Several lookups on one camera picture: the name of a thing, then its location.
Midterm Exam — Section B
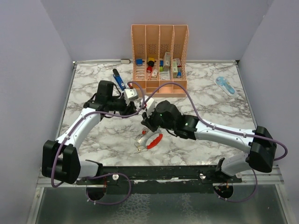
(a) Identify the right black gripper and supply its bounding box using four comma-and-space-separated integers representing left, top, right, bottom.
141, 106, 175, 133

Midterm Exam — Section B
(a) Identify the red handled key organizer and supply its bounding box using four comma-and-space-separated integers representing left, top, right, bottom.
134, 132, 163, 152

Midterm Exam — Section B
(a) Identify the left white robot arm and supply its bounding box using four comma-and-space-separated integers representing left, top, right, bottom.
42, 80, 138, 188

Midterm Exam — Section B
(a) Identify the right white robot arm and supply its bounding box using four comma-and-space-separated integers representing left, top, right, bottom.
141, 100, 277, 182

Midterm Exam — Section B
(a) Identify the blue stapler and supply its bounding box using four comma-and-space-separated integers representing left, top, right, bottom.
113, 69, 126, 91

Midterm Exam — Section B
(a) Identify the pink pencil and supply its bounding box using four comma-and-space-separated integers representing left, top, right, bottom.
148, 66, 157, 80

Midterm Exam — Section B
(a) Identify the blue stamp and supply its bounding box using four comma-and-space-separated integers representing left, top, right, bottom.
135, 58, 144, 66

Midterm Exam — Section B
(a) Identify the red black stamp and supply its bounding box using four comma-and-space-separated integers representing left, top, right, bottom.
147, 60, 155, 73

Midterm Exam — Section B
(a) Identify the green white box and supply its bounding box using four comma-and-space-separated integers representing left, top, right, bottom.
163, 52, 171, 71

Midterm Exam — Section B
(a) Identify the white red box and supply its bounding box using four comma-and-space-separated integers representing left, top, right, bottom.
172, 58, 182, 78

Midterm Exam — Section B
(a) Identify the peach plastic desk organizer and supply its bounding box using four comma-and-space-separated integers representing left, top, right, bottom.
131, 25, 189, 98

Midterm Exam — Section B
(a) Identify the blue white blister pack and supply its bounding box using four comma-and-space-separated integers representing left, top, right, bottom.
215, 77, 237, 97

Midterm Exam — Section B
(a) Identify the white wall plug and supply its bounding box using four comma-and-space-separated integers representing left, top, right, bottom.
120, 59, 131, 64

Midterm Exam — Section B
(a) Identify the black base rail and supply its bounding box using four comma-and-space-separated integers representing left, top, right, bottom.
76, 165, 242, 195

